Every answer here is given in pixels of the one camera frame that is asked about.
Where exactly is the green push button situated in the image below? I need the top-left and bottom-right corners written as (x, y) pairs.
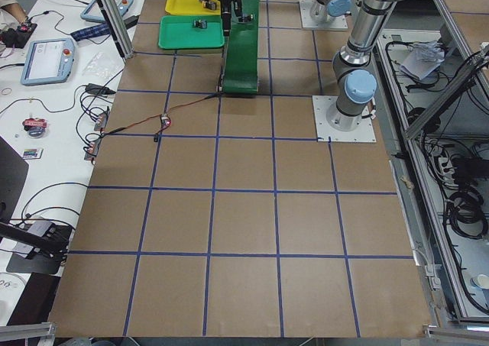
top-left (193, 19), bottom-right (208, 29)
top-left (238, 14), bottom-right (254, 24)

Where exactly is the person forearm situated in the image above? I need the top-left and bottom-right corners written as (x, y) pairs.
top-left (1, 0), bottom-right (28, 23)

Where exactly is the yellow plastic tray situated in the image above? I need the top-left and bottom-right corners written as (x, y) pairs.
top-left (165, 0), bottom-right (220, 15)

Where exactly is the green plastic tray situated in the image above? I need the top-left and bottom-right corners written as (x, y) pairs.
top-left (157, 15), bottom-right (225, 50)

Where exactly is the green conveyor belt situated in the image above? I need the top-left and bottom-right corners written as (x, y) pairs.
top-left (219, 0), bottom-right (260, 95)

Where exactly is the far teach pendant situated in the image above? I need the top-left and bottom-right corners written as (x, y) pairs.
top-left (79, 0), bottom-right (135, 23)

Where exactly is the teach pendant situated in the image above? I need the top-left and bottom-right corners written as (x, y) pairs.
top-left (20, 38), bottom-right (76, 86)
top-left (79, 0), bottom-right (135, 23)

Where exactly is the blue plaid pouch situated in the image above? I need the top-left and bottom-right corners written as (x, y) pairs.
top-left (70, 23), bottom-right (111, 41)

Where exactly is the small red circuit board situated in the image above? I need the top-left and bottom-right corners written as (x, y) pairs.
top-left (160, 115), bottom-right (172, 129)

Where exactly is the black power adapter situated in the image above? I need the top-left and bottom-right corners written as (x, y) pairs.
top-left (85, 83), bottom-right (116, 96)

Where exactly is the near teach pendant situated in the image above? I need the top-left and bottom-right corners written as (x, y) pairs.
top-left (20, 38), bottom-right (76, 86)

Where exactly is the red black power cable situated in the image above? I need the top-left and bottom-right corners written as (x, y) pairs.
top-left (101, 92), bottom-right (222, 137)

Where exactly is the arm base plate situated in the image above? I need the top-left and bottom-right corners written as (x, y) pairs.
top-left (312, 95), bottom-right (377, 144)
top-left (299, 0), bottom-right (351, 31)

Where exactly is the aluminium frame post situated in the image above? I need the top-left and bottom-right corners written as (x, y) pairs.
top-left (96, 0), bottom-right (134, 60)

